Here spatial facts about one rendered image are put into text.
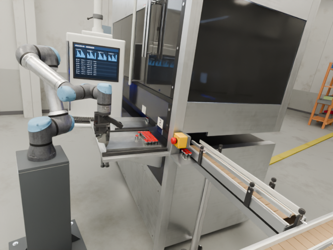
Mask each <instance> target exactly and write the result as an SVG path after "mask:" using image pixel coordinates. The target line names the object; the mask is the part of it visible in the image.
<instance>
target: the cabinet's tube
mask: <svg viewBox="0 0 333 250"><path fill-rule="evenodd" d="M102 6H103V0H94V14H93V16H92V17H89V18H88V17H87V20H89V19H91V18H93V19H94V27H93V28H92V32H98V33H104V30H103V29H102V20H103V16H102Z"/></svg>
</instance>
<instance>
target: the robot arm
mask: <svg viewBox="0 0 333 250"><path fill-rule="evenodd" d="M15 56H16V59H17V61H18V63H19V64H20V65H21V66H22V67H24V68H25V69H28V70H31V71H32V72H33V73H34V74H36V75H37V76H38V77H39V78H40V79H42V81H43V85H44V90H45V94H46V98H47V102H48V106H49V110H50V113H49V114H48V117H36V118H33V119H31V120H30V121H29V122H28V128H27V129H28V134H29V148H28V152H27V159H28V160H30V161H34V162H42V161H47V160H50V159H52V158H54V157H55V156H56V149H55V147H54V145H53V140H52V137H54V136H58V135H61V134H64V133H68V132H70V131H72V130H73V128H74V125H75V122H74V118H73V117H72V115H70V114H68V111H66V110H65V108H64V103H63V102H71V101H75V100H82V99H89V98H91V99H95V100H97V112H94V124H93V125H94V132H95V134H96V133H98V134H101V135H100V136H98V137H97V140H98V142H99V143H105V145H106V147H107V145H108V143H109V140H110V130H111V125H110V123H112V124H113V125H115V126H116V127H117V128H120V129H122V127H123V124H122V123H121V122H118V121H117V120H115V119H113V118H112V117H110V116H109V115H111V95H112V86H111V85H110V84H108V83H98V85H97V86H96V85H91V84H88V83H82V84H81V85H72V84H71V83H70V82H68V81H67V80H66V79H65V78H63V77H62V76H61V75H59V74H58V73H57V72H56V71H57V70H58V66H59V65H60V55H59V53H58V51H57V50H56V49H54V48H53V47H48V46H40V45H32V44H24V45H21V46H19V47H18V48H17V50H16V52H15Z"/></svg>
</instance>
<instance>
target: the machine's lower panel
mask: <svg viewBox="0 0 333 250"><path fill-rule="evenodd" d="M275 145H276V143H274V142H272V141H260V142H249V143H238V144H227V145H223V146H222V148H221V149H222V152H221V154H222V155H224V156H225V157H227V158H228V159H230V160H231V161H232V162H234V163H235V164H237V165H239V166H240V167H241V168H243V169H244V170H246V171H247V172H249V173H250V174H252V175H253V176H255V177H256V178H257V179H259V180H260V181H262V182H264V180H265V177H266V173H267V170H268V167H269V164H270V161H271V158H272V154H273V151H274V148H275ZM117 162H118V165H119V167H120V169H121V171H122V174H123V176H124V178H125V180H126V183H127V185H128V187H129V189H130V191H131V194H132V196H133V198H134V200H135V203H136V205H137V207H138V209H139V212H140V214H141V216H142V218H143V220H144V223H145V225H146V227H147V229H148V232H149V234H150V236H151V238H152V241H153V242H154V239H155V231H156V224H157V216H158V209H159V202H160V195H161V187H162V186H161V185H160V183H159V182H158V181H157V179H156V178H155V176H154V175H153V173H152V172H151V170H150V169H149V167H148V166H147V165H145V164H141V163H137V162H132V161H128V160H125V161H117ZM204 178H205V177H204V176H203V175H202V174H201V173H200V172H199V171H198V170H197V169H196V168H195V167H194V166H191V167H184V168H180V167H179V166H177V169H176V176H175V182H174V189H173V195H172V201H171V208H170V214H169V220H168V227H167V233H166V242H165V247H168V246H171V245H174V244H177V243H180V242H183V241H186V240H189V239H191V238H192V236H193V231H194V226H195V221H196V216H197V212H198V207H199V202H200V197H201V192H202V188H203V183H204ZM247 220H250V219H249V218H248V217H247V216H246V215H245V214H244V213H243V212H242V211H241V210H240V209H239V208H237V207H236V206H235V205H234V204H233V203H232V202H231V201H230V200H229V199H228V198H227V197H226V196H225V195H224V194H222V193H221V192H220V191H219V190H218V189H217V188H216V187H215V186H214V185H213V184H212V187H211V192H210V196H209V201H208V205H207V209H206V214H205V218H204V223H203V227H202V232H201V235H204V234H207V233H210V232H213V231H216V230H219V229H222V228H225V227H228V226H232V225H235V224H238V223H241V222H244V221H247Z"/></svg>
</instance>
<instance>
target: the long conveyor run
mask: <svg viewBox="0 0 333 250"><path fill-rule="evenodd" d="M298 212H299V214H298V215H297V216H296V219H295V221H294V224H293V226H292V229H289V230H287V231H284V232H282V233H279V234H277V235H274V236H272V237H270V238H267V239H265V240H262V241H260V242H257V243H255V244H252V245H250V246H247V247H245V248H243V249H240V250H333V212H331V213H328V214H326V215H324V216H321V217H319V218H316V219H314V220H311V221H309V222H305V221H304V220H302V218H303V215H305V213H306V211H305V210H304V209H303V208H299V209H298ZM300 223H303V224H301V225H300Z"/></svg>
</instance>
